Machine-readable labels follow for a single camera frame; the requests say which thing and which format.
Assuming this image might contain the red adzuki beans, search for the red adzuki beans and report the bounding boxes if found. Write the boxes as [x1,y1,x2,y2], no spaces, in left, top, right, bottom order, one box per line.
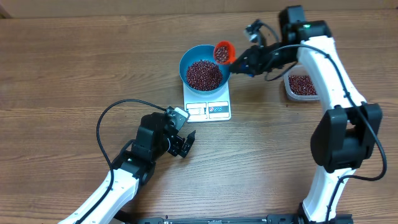
[289,75,317,96]

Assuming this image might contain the clear plastic container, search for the clear plastic container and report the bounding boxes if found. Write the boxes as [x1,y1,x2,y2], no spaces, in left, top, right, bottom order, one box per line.
[284,65,320,101]

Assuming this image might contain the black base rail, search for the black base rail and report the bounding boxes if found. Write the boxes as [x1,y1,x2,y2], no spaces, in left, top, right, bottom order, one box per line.
[118,211,354,224]

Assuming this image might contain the blue bowl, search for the blue bowl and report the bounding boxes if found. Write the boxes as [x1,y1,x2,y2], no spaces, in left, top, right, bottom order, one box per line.
[179,45,231,95]

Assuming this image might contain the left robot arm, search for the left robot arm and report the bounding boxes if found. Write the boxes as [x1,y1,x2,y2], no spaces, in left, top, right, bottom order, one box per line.
[61,108,195,224]

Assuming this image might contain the red scoop blue handle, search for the red scoop blue handle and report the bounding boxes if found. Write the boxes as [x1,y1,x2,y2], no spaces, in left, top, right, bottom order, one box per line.
[213,40,236,65]

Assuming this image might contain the beans in blue bowl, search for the beans in blue bowl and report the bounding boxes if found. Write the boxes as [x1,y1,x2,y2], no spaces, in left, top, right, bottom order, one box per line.
[186,60,223,91]

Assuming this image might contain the beans in red scoop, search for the beans in red scoop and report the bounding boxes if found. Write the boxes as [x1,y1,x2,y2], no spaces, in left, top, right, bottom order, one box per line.
[214,46,229,63]

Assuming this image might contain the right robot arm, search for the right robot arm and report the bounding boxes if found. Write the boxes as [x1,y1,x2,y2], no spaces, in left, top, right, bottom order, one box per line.
[229,19,382,223]

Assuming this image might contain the white digital kitchen scale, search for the white digital kitchen scale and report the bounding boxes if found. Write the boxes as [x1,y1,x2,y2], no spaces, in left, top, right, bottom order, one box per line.
[183,83,232,123]

